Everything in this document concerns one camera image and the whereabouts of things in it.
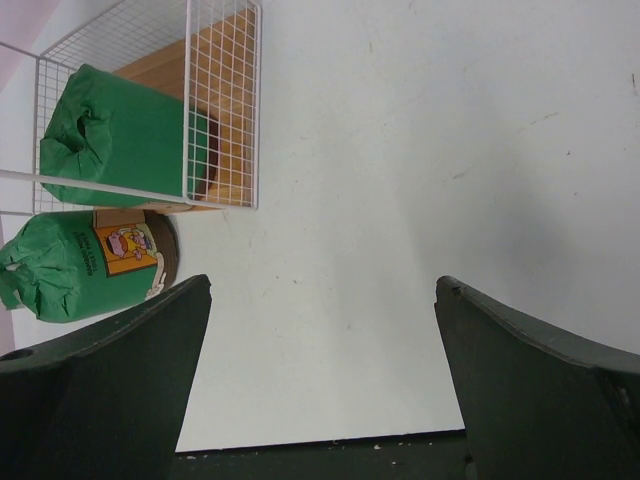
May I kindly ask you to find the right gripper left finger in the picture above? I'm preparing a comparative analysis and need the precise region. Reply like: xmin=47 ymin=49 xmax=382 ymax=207
xmin=1 ymin=274 xmax=211 ymax=479

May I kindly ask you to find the white wire wooden shelf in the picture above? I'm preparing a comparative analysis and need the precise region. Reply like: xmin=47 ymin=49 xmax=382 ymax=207
xmin=1 ymin=1 xmax=261 ymax=216

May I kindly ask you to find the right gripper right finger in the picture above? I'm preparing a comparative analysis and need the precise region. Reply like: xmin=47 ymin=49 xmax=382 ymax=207
xmin=435 ymin=276 xmax=639 ymax=479

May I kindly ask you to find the green roll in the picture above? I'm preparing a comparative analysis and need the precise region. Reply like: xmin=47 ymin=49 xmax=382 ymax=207
xmin=1 ymin=209 xmax=179 ymax=324
xmin=39 ymin=64 xmax=219 ymax=200

